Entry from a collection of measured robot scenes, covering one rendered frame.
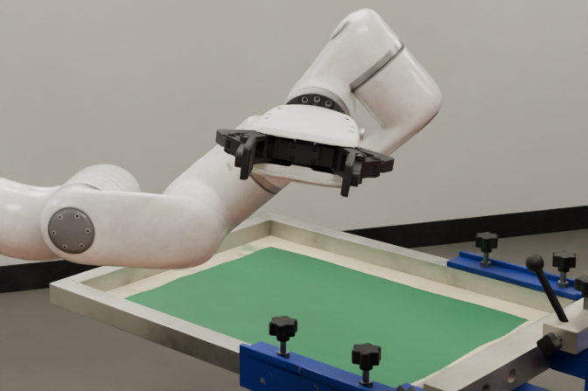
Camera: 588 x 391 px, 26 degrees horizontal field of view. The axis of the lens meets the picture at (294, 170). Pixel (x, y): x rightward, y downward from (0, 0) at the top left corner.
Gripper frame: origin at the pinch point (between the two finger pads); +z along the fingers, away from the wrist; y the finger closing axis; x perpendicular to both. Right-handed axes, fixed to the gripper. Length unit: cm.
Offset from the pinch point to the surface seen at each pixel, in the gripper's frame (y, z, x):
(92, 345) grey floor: 82, -302, -163
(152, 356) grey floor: 59, -294, -160
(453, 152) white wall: -39, -432, -105
